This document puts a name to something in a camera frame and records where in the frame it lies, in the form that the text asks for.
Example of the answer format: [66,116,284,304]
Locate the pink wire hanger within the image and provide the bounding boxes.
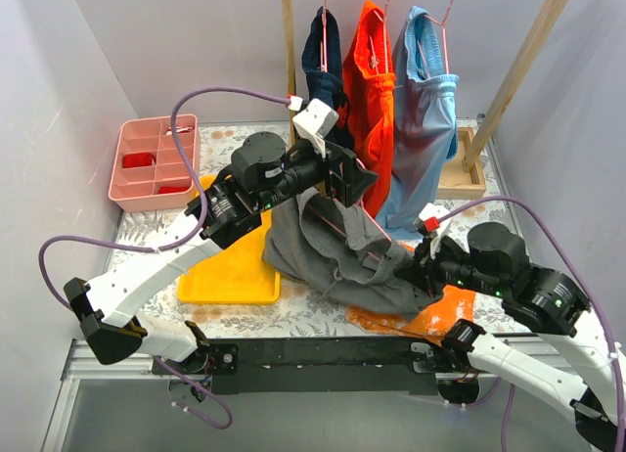
[305,194,393,261]

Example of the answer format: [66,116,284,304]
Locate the grey shorts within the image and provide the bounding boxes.
[261,186,444,322]

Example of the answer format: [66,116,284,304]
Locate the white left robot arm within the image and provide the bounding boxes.
[64,132,378,374]

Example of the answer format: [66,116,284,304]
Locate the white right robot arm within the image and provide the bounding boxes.
[395,222,625,451]

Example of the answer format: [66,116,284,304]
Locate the orange white folded shorts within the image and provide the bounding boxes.
[345,244,478,346]

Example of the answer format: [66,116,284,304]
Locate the red orange shorts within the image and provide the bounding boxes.
[342,0,396,216]

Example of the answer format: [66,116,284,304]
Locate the light blue shorts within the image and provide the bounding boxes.
[376,6,459,241]

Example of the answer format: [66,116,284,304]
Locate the pink hanger with red shorts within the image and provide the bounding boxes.
[367,0,395,95]

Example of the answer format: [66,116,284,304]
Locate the navy blue shorts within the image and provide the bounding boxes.
[301,7,354,150]

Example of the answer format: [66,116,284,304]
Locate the pink hanger with blue shorts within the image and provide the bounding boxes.
[412,0,455,79]

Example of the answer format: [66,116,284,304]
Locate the pink hanger with navy shorts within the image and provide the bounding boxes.
[320,0,328,72]

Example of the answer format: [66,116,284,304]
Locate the wooden clothes rack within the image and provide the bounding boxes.
[281,0,569,200]

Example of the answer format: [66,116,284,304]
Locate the white red cloth back compartment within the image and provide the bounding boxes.
[164,126,195,136]

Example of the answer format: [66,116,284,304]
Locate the yellow plastic tray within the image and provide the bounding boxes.
[177,174,283,305]

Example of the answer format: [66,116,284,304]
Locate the red cloth front compartment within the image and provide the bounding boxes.
[156,186,190,195]

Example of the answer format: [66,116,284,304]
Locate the pink divided organizer box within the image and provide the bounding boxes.
[109,113,201,213]

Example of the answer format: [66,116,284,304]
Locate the floral table mat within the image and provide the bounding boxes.
[115,121,529,339]

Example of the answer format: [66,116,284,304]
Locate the red folded cloth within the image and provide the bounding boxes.
[121,152,157,169]

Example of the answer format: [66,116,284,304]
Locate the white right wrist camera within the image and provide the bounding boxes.
[417,203,451,258]

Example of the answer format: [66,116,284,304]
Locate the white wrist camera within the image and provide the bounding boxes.
[417,203,451,258]
[288,95,338,158]

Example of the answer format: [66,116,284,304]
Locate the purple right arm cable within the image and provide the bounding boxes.
[437,196,626,452]

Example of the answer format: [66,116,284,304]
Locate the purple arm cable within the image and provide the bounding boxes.
[437,196,626,452]
[37,87,302,429]

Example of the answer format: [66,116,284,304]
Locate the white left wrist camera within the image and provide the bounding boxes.
[288,95,338,158]

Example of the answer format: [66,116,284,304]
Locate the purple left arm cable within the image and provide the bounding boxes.
[37,87,302,429]

